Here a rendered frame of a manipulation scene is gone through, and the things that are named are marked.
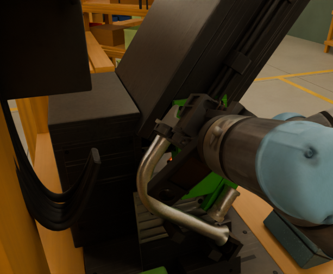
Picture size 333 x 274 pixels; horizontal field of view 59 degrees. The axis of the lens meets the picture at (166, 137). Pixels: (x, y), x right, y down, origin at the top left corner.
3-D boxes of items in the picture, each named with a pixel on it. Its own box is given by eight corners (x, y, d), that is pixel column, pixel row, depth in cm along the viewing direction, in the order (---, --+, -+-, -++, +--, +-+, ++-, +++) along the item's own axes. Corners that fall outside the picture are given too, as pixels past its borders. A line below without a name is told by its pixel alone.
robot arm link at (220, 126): (255, 197, 33) (200, 161, 30) (233, 185, 37) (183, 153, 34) (289, 139, 33) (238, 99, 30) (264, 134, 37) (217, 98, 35)
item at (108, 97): (124, 167, 102) (115, 70, 85) (148, 231, 76) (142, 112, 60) (68, 178, 96) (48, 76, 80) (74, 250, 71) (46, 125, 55)
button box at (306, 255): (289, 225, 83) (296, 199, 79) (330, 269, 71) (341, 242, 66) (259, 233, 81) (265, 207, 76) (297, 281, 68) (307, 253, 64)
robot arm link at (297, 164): (342, 255, 22) (275, 194, 19) (255, 204, 33) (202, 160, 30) (397, 172, 23) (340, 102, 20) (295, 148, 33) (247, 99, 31)
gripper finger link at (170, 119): (172, 107, 55) (198, 113, 47) (156, 134, 55) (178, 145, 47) (160, 98, 54) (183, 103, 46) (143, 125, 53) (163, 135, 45)
